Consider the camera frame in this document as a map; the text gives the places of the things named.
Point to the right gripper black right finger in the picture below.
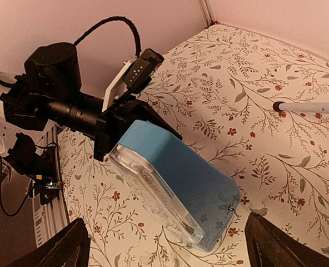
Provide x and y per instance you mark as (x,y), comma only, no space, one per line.
(267,245)

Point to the left aluminium frame post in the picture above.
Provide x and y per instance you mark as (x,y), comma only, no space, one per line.
(207,12)

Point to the front aluminium rail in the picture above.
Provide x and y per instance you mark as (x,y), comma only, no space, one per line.
(48,205)

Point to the white perforated music stand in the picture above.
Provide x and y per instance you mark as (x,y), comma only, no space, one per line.
(320,107)

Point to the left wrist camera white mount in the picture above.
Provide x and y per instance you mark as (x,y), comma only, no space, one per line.
(133,77)

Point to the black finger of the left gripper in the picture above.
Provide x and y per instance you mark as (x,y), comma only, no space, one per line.
(147,113)

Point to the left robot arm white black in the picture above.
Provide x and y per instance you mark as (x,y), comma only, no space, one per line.
(50,90)

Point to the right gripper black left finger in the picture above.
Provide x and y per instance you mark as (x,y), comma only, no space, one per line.
(69,247)

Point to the blue metronome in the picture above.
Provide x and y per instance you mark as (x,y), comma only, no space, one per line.
(181,190)

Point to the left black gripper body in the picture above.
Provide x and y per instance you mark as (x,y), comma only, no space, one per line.
(111,124)

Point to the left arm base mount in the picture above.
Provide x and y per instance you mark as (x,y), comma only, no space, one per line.
(29,159)

